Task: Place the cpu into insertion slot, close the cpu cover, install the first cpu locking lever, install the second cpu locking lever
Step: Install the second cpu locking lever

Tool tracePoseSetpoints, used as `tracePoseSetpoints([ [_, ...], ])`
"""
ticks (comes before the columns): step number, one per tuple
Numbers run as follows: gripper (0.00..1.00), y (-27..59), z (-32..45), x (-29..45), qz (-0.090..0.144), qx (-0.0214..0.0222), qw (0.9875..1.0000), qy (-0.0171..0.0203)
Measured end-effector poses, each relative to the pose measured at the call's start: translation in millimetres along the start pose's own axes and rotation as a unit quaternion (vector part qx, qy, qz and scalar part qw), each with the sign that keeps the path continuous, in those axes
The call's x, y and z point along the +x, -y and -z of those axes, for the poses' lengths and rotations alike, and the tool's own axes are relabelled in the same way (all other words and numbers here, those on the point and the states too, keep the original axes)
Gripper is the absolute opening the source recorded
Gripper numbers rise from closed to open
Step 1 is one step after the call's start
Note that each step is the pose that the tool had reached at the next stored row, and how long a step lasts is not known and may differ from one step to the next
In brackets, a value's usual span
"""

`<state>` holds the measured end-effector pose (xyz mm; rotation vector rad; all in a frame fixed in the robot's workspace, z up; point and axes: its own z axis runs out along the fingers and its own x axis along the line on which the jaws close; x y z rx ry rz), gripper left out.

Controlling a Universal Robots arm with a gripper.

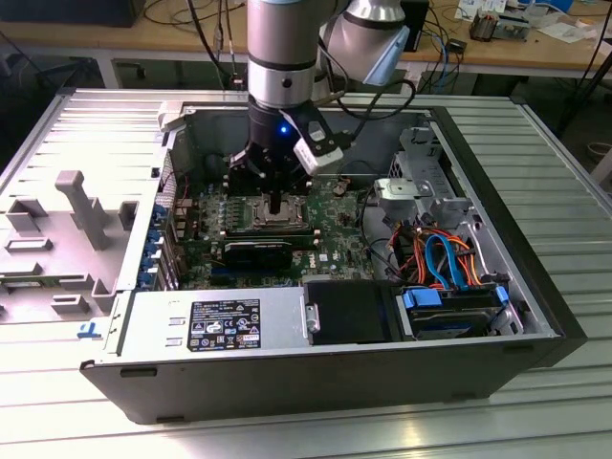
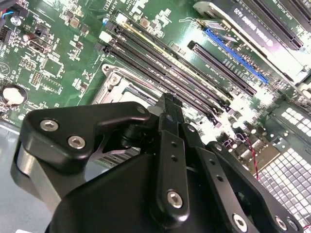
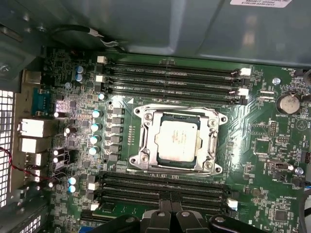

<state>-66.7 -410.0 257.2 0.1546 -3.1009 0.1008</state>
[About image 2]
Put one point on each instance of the thin metal locking lever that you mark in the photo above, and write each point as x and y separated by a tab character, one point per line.
143	82

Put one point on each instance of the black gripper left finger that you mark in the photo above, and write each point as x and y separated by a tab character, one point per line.
172	170

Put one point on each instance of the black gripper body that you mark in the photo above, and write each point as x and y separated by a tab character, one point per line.
109	199

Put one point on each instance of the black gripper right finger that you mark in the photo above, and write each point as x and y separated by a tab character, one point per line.
218	174

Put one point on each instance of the silver CPU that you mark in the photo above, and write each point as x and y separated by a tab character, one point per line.
138	95

